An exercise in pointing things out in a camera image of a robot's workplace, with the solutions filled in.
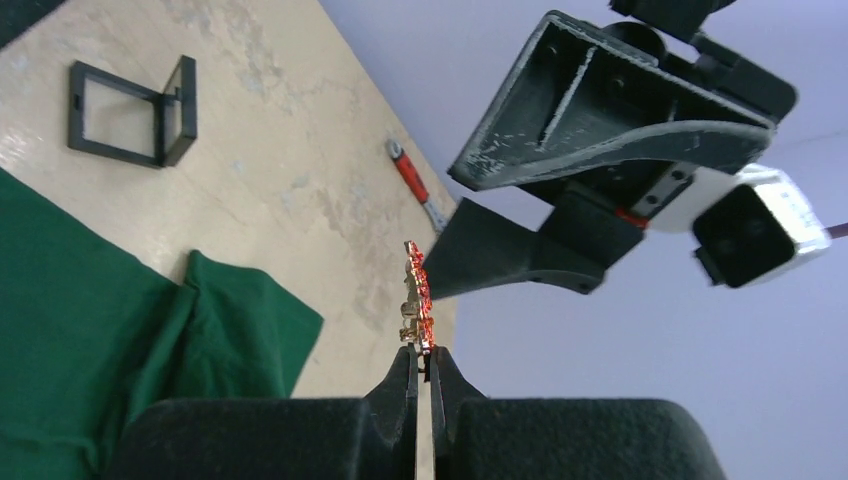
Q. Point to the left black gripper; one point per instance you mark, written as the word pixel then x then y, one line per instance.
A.
pixel 603 113

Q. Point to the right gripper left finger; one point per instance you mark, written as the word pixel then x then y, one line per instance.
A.
pixel 372 437

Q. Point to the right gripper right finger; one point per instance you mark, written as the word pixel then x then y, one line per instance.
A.
pixel 476 437

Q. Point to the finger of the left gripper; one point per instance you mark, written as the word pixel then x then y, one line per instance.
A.
pixel 573 249

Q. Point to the orange leaf brooch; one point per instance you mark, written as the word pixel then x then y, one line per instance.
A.
pixel 416 309

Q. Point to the green t-shirt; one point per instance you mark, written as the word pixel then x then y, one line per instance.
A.
pixel 91 337

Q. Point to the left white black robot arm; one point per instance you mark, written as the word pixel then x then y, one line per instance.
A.
pixel 662 10

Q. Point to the red handled adjustable wrench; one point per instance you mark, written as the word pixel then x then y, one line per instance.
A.
pixel 414 182

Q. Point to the black square frame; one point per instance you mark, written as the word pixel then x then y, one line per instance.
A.
pixel 115 118

